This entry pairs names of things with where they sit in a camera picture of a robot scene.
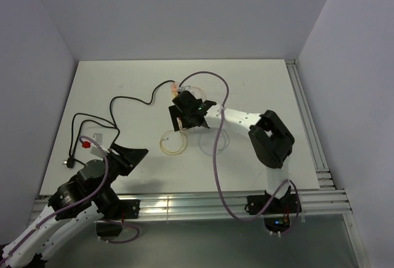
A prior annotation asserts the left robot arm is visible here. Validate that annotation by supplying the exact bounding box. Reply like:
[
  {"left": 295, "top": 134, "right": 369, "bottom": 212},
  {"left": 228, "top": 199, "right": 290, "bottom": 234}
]
[{"left": 1, "top": 144, "right": 148, "bottom": 267}]

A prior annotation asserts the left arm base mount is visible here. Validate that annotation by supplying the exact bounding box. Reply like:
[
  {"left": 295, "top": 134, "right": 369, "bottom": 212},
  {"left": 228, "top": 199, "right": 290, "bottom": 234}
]
[{"left": 95, "top": 199, "right": 140, "bottom": 244}]

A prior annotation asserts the aluminium right side rail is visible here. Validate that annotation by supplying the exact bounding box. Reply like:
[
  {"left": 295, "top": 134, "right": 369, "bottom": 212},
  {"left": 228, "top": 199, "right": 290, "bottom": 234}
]
[{"left": 285, "top": 60, "right": 336, "bottom": 190}]

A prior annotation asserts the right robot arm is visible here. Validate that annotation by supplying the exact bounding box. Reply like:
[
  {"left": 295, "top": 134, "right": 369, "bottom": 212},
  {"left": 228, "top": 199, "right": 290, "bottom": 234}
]
[{"left": 169, "top": 91, "right": 295, "bottom": 213}]

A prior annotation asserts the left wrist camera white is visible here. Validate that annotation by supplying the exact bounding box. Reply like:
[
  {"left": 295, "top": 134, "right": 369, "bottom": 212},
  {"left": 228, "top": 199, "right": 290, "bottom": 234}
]
[{"left": 78, "top": 136, "right": 108, "bottom": 158}]

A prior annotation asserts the beige red power strip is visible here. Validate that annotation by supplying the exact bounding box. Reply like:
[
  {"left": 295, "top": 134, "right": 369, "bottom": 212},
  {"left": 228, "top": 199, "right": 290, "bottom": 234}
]
[{"left": 171, "top": 82, "right": 182, "bottom": 98}]

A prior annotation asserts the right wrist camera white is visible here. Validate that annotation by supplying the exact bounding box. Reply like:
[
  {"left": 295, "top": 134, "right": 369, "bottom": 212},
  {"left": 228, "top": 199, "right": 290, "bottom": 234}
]
[{"left": 177, "top": 86, "right": 195, "bottom": 94}]

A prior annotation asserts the black power strip cord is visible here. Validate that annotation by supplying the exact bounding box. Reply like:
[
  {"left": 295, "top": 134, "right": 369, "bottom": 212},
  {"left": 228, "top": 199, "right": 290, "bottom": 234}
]
[{"left": 61, "top": 79, "right": 175, "bottom": 169}]

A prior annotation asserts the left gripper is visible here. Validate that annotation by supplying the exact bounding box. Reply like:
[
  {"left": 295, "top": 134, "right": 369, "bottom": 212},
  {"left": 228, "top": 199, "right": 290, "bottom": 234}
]
[{"left": 93, "top": 142, "right": 148, "bottom": 197}]

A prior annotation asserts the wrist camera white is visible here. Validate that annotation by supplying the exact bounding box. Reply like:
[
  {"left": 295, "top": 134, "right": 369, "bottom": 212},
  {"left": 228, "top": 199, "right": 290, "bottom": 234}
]
[
  {"left": 177, "top": 86, "right": 195, "bottom": 94},
  {"left": 78, "top": 136, "right": 108, "bottom": 158}
]

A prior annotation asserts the aluminium front rail frame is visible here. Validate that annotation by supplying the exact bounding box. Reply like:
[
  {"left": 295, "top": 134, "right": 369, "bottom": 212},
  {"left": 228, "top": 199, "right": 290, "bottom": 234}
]
[{"left": 30, "top": 189, "right": 353, "bottom": 222}]

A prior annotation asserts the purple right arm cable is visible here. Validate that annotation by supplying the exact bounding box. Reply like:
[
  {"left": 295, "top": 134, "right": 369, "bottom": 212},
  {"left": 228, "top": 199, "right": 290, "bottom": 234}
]
[{"left": 179, "top": 71, "right": 301, "bottom": 235}]

